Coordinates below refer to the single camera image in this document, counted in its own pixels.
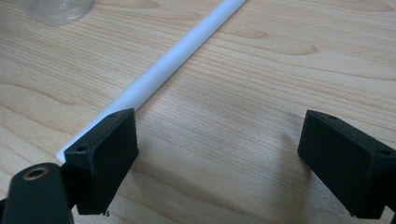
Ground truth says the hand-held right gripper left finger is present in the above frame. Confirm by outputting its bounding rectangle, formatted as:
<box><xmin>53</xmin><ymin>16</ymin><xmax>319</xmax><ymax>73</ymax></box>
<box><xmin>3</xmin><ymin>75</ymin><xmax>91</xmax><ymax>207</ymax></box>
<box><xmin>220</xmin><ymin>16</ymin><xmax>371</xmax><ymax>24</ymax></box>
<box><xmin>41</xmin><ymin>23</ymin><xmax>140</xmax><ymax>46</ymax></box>
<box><xmin>64</xmin><ymin>107</ymin><xmax>140</xmax><ymax>216</ymax></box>

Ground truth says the white plastic straw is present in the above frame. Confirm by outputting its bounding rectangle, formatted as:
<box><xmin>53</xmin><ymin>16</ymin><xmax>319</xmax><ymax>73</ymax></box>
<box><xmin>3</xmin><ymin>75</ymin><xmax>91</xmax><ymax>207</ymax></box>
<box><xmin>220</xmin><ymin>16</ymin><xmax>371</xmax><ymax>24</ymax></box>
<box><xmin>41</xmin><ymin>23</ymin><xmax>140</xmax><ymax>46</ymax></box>
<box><xmin>54</xmin><ymin>0</ymin><xmax>248</xmax><ymax>164</ymax></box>

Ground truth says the clear plastic bottle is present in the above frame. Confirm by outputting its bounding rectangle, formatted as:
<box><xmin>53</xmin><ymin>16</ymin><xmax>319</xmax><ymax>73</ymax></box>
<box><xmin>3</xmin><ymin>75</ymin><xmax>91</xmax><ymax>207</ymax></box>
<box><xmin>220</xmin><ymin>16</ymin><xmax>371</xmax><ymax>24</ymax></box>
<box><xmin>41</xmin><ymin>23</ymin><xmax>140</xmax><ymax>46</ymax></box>
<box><xmin>18</xmin><ymin>0</ymin><xmax>95</xmax><ymax>27</ymax></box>

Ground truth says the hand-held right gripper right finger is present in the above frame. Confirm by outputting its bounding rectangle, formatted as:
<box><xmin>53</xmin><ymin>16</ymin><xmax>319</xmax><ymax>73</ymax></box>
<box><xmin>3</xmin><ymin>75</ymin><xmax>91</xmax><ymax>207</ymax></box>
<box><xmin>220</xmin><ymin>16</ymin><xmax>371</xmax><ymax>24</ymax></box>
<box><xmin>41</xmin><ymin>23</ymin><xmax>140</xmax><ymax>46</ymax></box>
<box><xmin>297</xmin><ymin>109</ymin><xmax>396</xmax><ymax>219</ymax></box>

